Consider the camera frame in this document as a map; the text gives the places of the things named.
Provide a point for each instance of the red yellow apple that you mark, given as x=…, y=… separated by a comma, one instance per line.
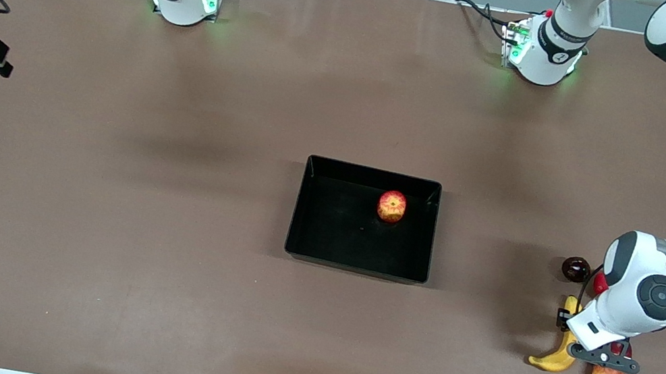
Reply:
x=392, y=206

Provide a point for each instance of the yellow banana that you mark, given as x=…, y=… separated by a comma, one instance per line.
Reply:
x=557, y=359

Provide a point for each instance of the dark purple plum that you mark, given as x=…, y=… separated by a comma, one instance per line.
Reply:
x=575, y=269

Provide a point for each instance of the red peach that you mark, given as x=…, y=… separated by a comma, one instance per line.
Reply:
x=599, y=284

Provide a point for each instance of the small red button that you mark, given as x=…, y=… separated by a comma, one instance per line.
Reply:
x=549, y=13

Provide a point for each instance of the black plastic box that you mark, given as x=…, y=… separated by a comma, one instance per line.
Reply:
x=338, y=236

